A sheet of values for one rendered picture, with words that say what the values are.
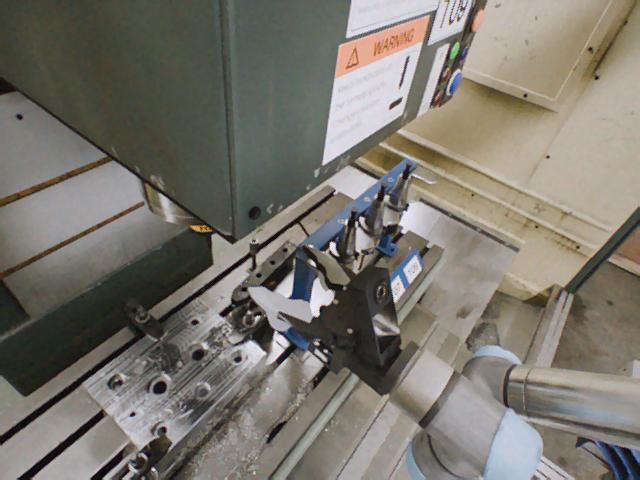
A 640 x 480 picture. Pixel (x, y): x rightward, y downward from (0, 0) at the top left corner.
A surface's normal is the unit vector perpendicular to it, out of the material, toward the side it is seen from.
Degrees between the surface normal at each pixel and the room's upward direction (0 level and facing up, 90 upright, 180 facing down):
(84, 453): 0
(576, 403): 61
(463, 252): 24
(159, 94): 90
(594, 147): 89
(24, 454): 0
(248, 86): 90
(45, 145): 90
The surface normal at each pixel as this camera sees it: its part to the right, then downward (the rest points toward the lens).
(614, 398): -0.69, -0.60
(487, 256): -0.14, -0.43
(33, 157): 0.78, 0.50
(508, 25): -0.61, 0.51
